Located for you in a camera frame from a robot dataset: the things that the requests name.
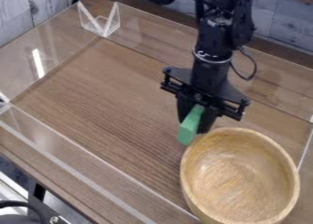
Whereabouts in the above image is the black cable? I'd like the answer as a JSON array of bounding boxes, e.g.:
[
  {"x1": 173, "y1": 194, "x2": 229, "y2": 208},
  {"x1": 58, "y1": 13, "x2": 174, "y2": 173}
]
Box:
[{"x1": 0, "y1": 199, "x2": 38, "y2": 224}]

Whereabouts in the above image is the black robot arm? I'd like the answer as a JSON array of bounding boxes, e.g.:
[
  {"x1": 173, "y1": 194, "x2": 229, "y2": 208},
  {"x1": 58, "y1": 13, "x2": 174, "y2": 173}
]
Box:
[{"x1": 149, "y1": 0, "x2": 256, "y2": 133}]

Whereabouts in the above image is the light wooden bowl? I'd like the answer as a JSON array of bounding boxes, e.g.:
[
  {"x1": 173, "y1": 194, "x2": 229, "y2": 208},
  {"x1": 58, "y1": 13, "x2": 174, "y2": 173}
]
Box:
[{"x1": 180, "y1": 127, "x2": 300, "y2": 224}]

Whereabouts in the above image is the black gripper with rails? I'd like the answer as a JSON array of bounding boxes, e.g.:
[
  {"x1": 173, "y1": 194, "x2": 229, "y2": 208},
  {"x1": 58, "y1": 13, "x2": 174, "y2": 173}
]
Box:
[{"x1": 162, "y1": 60, "x2": 249, "y2": 133}]

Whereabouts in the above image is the clear acrylic enclosure wall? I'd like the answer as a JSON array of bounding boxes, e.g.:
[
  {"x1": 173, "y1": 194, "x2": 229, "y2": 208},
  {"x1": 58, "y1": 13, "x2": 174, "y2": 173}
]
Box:
[{"x1": 0, "y1": 0, "x2": 313, "y2": 224}]

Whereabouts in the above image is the black table leg bracket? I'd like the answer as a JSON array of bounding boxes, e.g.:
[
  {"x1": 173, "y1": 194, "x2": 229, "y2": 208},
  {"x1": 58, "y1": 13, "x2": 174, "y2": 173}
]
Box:
[{"x1": 28, "y1": 182, "x2": 70, "y2": 224}]

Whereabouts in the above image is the green rectangular stick block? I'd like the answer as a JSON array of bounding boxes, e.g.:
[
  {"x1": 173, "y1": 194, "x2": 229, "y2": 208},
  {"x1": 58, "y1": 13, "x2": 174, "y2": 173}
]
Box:
[{"x1": 178, "y1": 104, "x2": 205, "y2": 146}]

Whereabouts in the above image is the clear acrylic corner bracket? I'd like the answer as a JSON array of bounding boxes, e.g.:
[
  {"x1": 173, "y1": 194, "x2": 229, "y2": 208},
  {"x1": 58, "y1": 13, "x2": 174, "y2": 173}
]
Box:
[{"x1": 78, "y1": 2, "x2": 121, "y2": 37}]

